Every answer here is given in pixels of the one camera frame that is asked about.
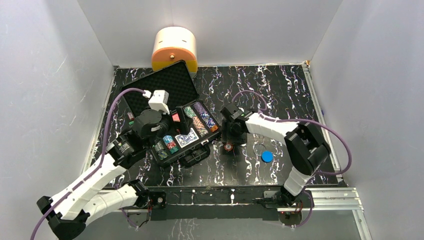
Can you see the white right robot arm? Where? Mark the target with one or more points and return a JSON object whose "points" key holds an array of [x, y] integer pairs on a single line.
{"points": [[304, 141]]}

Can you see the blue poker card deck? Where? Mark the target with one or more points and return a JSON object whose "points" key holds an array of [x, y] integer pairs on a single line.
{"points": [[185, 140]]}

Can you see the purple chip stack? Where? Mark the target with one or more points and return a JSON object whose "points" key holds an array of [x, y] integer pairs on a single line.
{"points": [[201, 110]]}

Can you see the black poker set case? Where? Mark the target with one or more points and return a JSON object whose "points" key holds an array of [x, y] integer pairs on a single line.
{"points": [[178, 82]]}

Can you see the clear acrylic dealer button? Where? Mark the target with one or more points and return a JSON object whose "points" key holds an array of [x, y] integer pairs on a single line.
{"points": [[259, 149]]}

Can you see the orange blue chip stack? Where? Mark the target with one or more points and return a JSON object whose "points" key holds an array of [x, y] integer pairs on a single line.
{"points": [[201, 129]]}

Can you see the small red green object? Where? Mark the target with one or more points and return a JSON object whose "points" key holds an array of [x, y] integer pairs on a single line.
{"points": [[131, 118]]}

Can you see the white and orange cylinder box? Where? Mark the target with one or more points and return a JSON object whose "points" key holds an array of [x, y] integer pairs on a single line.
{"points": [[173, 44]]}

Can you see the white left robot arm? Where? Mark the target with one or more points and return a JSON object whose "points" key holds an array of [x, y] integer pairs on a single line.
{"points": [[70, 211]]}

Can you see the red yellow poker chip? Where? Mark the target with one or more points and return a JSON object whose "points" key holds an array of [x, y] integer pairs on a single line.
{"points": [[228, 147]]}

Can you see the dark blue chip stack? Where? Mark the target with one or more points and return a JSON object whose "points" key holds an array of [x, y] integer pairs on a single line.
{"points": [[210, 123]]}

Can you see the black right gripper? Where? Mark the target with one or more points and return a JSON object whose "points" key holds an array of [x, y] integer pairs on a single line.
{"points": [[226, 136]]}

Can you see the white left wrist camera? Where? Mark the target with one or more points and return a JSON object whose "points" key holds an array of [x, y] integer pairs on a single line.
{"points": [[157, 100]]}

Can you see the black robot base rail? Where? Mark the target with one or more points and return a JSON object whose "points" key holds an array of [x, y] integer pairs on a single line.
{"points": [[229, 202]]}

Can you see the red poker card deck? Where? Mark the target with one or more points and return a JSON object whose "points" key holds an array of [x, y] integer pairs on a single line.
{"points": [[175, 117]]}

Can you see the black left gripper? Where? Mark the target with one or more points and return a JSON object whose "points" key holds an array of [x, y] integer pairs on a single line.
{"points": [[172, 117]]}

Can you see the green chip stack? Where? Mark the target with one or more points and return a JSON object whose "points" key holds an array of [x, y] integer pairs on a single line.
{"points": [[190, 112]]}

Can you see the blue round button chip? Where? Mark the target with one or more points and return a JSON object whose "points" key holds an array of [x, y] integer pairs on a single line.
{"points": [[267, 157]]}

